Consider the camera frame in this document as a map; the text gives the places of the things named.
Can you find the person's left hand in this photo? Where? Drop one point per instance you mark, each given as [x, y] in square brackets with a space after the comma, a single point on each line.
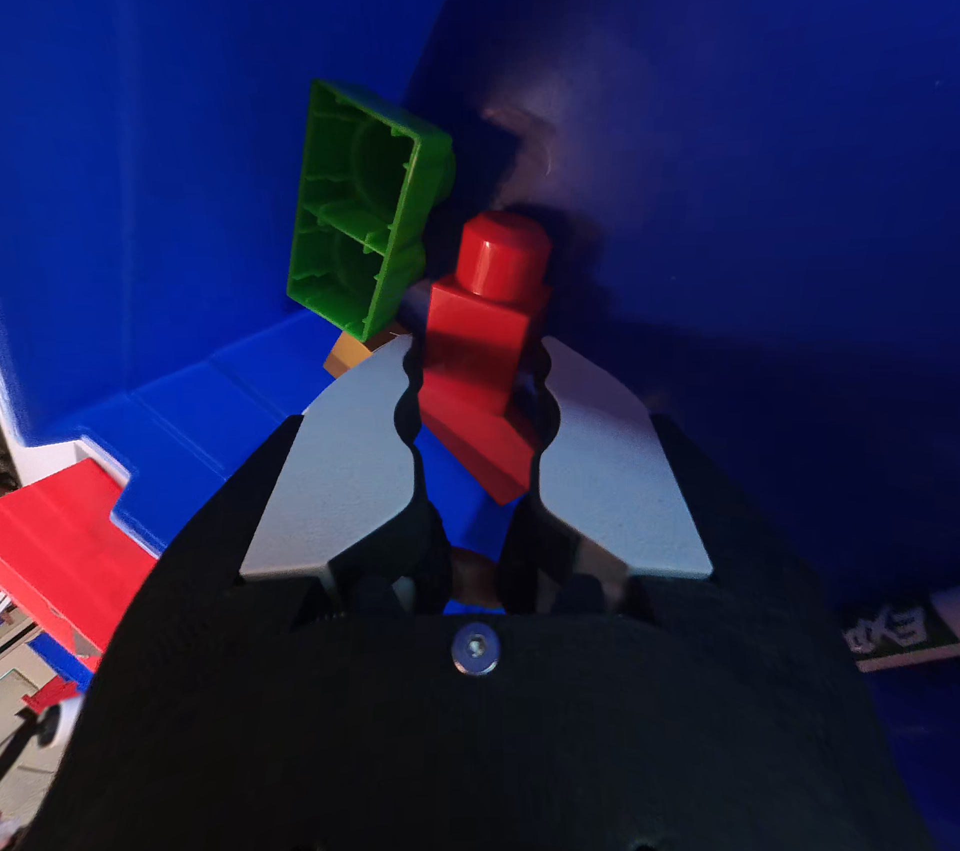
[472, 577]

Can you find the blue bin with tag sticker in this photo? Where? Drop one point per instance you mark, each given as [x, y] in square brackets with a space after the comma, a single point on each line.
[675, 116]

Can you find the green and white marker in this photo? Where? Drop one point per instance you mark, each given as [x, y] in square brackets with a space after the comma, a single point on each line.
[900, 630]

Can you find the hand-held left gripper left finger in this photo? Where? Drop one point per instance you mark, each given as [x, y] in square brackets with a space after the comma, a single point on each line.
[337, 483]

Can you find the small tan block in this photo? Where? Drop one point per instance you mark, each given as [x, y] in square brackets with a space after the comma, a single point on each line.
[346, 356]

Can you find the red plastic bin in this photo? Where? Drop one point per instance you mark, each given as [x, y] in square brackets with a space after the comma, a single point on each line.
[60, 551]

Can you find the red studded toy block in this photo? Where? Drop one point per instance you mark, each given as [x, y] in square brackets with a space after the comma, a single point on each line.
[480, 326]

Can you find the green toy block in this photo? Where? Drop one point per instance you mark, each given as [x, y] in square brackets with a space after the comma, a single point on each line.
[352, 213]

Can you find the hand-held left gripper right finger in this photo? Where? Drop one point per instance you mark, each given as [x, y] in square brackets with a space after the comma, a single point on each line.
[622, 483]

